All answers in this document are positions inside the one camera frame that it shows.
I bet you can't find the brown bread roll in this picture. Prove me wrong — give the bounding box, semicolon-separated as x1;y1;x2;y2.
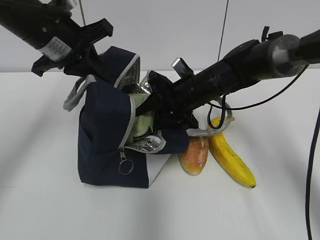
178;136;209;175

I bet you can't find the yellow banana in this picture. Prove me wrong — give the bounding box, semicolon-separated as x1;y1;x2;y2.
208;132;257;189

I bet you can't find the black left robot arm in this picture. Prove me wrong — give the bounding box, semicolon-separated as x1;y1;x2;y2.
0;0;113;81

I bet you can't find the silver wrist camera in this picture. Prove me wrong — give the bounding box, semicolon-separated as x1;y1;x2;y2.
48;0;78;11
171;57;194;78

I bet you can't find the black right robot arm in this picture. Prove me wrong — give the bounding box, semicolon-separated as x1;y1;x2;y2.
135;27;320;137

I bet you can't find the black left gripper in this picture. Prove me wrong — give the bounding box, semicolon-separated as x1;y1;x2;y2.
31;18;114;84

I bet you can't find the navy and white lunch bag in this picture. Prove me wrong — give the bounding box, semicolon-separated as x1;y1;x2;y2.
63;46;231;189

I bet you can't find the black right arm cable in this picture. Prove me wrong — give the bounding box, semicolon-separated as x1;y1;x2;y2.
206;64;320;240

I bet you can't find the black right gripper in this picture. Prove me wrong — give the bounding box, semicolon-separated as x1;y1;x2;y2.
135;70;199;133

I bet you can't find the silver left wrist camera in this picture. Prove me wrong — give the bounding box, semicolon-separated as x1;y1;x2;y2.
48;0;78;11

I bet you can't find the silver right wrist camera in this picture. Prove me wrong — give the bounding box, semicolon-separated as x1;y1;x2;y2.
171;57;194;78

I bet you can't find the green lid glass container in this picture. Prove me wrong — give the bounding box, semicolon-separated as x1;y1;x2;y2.
126;93;154;144

